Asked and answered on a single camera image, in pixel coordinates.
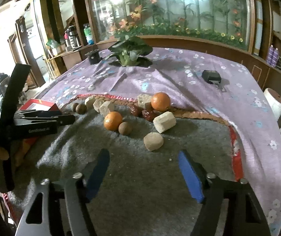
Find orange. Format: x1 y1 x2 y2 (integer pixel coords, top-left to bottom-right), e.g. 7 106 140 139
104 111 123 131
151 92 171 112

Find brown round longan fruit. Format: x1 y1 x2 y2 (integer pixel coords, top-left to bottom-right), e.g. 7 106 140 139
118 122 132 135

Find beige rounded foam block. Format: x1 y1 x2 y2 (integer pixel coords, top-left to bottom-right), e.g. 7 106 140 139
143 132 164 151

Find beige hexagonal foam block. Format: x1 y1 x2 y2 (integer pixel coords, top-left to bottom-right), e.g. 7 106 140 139
153 111 176 133

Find red date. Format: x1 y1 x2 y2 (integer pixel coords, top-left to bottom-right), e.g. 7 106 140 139
129 104 143 117
142 109 157 122

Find dark brown longan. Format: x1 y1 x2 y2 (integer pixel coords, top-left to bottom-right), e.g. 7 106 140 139
71 102 78 112

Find red white tray box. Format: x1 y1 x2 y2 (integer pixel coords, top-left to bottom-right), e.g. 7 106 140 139
19 99 59 111

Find grey felt mat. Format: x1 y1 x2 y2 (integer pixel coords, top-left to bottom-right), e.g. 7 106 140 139
9 105 234 235

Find beige foam block back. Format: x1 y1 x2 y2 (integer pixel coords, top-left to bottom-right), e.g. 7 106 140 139
137 94 152 109

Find black steel thermos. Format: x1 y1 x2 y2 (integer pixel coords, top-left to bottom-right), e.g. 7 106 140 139
67 26 81 48

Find pink thermos bottle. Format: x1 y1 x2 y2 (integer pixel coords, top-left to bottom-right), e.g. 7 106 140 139
64 32 72 51

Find green water bottle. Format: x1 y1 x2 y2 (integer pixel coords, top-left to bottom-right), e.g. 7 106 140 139
83 23 94 45

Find green potted plant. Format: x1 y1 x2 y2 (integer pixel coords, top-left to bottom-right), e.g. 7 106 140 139
105 35 153 68

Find purple floral tablecloth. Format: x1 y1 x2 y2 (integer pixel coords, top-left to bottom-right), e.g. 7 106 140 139
39 48 281 235

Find black small device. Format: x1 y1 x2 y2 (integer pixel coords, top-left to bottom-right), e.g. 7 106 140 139
202 70 226 92

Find white paper roll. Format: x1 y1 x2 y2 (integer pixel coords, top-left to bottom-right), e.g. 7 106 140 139
263 88 281 120

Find purple spray bottles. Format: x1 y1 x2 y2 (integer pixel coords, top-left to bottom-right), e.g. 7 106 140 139
266 45 279 67

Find floral glass display panel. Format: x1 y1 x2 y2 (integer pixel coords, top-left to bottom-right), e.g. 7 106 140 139
87 0 255 52

